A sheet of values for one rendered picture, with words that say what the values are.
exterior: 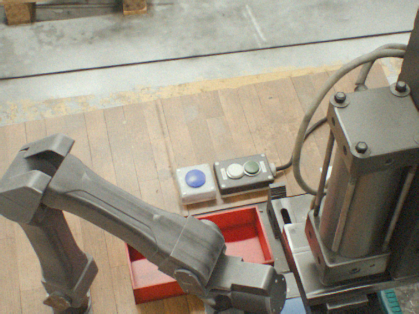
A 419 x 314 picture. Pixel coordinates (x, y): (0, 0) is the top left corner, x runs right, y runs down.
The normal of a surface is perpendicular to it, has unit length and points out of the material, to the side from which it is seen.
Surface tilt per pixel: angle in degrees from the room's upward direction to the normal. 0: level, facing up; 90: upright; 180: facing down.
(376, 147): 0
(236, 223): 90
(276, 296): 69
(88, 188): 22
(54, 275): 77
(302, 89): 0
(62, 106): 0
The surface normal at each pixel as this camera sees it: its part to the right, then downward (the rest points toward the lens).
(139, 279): 0.00, -0.59
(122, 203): 0.36, -0.43
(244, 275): -0.33, -0.66
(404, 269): 0.22, 0.79
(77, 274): 0.93, 0.22
